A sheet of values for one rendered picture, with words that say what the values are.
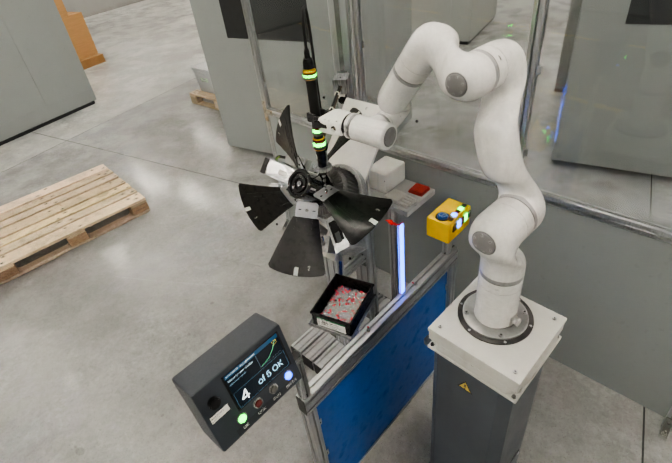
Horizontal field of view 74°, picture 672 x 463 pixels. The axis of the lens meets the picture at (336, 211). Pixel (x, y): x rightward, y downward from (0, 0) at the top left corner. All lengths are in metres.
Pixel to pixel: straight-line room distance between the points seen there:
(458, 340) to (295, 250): 0.71
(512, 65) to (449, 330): 0.77
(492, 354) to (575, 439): 1.19
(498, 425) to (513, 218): 0.74
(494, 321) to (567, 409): 1.23
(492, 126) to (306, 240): 0.92
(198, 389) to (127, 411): 1.73
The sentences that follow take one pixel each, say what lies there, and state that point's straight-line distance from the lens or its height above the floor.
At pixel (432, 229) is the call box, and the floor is 1.02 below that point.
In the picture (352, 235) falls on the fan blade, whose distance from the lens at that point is 1.56.
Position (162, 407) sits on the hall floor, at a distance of 2.74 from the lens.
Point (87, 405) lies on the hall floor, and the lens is 2.97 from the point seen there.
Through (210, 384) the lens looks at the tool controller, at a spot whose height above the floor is 1.25.
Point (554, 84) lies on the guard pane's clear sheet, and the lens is 1.88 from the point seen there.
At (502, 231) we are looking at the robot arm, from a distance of 1.12.
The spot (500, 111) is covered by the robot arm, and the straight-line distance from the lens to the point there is 1.10.
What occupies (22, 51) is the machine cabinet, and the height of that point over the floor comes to 0.93.
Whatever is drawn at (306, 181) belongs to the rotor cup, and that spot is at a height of 1.23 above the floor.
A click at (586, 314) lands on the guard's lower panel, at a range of 2.37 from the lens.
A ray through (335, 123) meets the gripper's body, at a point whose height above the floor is 1.52.
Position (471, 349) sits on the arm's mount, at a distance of 1.38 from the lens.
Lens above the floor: 2.12
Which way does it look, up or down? 35 degrees down
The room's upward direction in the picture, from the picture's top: 7 degrees counter-clockwise
